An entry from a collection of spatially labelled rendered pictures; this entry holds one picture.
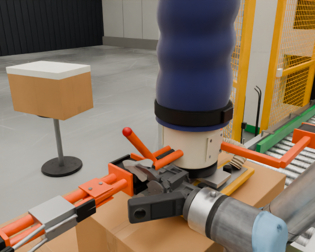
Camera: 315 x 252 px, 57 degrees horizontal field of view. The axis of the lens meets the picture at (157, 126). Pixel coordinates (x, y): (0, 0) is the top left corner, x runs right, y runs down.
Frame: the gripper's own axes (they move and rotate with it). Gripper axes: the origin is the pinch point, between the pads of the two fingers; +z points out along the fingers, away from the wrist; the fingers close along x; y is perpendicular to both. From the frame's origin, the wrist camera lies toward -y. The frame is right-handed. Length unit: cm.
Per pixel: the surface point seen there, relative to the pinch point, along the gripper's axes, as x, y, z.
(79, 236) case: -26.5, -3.7, 18.5
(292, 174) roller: -55, 129, -4
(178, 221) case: -15.1, 10.5, -8.7
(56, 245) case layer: -54, 3, 50
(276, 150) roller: -56, 157, 16
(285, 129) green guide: -47, 179, 19
